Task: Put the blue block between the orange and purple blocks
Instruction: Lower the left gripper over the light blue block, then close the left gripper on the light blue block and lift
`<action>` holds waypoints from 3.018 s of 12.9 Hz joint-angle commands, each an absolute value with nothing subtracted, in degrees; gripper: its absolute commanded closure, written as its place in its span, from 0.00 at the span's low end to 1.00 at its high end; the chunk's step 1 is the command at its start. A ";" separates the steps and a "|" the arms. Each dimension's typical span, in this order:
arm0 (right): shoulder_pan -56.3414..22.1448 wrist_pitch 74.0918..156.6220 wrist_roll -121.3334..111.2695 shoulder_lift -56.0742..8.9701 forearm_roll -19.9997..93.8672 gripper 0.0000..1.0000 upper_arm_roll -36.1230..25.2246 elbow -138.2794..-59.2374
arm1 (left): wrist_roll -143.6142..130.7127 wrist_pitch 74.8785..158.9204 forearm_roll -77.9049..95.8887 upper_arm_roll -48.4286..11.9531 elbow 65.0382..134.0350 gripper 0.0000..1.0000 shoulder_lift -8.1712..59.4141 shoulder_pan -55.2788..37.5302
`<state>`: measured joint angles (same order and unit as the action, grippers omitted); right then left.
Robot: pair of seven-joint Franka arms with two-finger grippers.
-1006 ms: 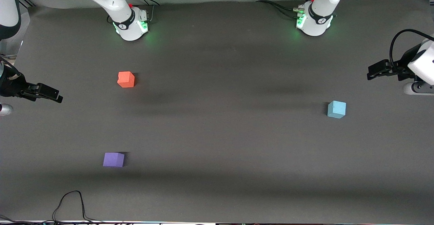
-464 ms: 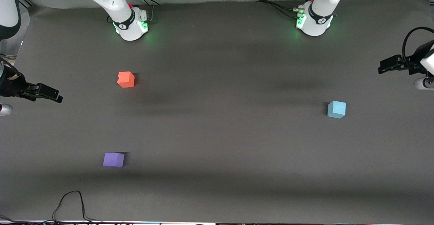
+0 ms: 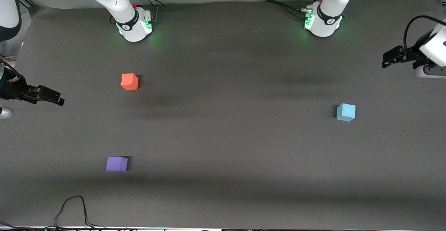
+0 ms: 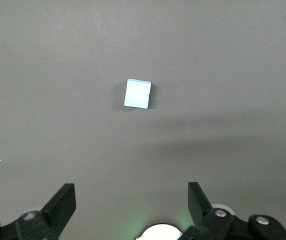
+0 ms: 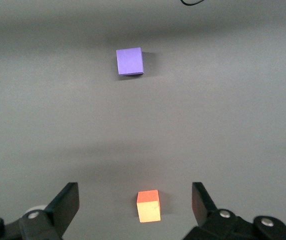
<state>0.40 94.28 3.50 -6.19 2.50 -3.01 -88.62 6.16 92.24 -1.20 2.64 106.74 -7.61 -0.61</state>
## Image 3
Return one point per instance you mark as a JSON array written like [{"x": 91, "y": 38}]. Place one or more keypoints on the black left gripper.
[{"x": 410, "y": 54}]

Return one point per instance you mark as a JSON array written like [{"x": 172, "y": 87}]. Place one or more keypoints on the light blue foam block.
[{"x": 346, "y": 113}]

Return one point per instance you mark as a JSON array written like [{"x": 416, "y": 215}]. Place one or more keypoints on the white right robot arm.
[{"x": 132, "y": 25}]

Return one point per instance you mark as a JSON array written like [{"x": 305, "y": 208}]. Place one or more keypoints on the purple foam block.
[{"x": 116, "y": 164}]

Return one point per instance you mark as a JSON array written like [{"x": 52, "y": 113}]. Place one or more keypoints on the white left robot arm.
[{"x": 325, "y": 20}]

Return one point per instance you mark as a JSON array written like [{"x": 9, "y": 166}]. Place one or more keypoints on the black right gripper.
[{"x": 12, "y": 88}]

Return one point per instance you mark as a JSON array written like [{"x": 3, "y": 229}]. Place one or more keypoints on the black metal frame rail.
[{"x": 26, "y": 0}]

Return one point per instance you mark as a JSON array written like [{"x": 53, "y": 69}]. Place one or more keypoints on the dark grey table mat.
[{"x": 223, "y": 154}]

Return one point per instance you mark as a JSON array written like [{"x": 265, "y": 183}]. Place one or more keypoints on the orange foam block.
[{"x": 129, "y": 82}]

